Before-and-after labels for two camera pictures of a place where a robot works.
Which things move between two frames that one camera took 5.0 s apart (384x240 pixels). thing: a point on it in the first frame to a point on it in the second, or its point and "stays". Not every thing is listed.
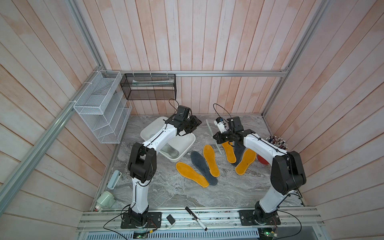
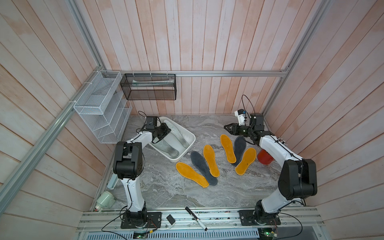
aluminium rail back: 191,73 stays
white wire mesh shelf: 103,106 stays
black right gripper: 218,138 to 228,126
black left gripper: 196,123 to 166,130
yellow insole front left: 187,171 stays
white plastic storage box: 176,148 stays
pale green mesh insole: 170,151 stays
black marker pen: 198,221 stays
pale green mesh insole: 211,132 to 175,131
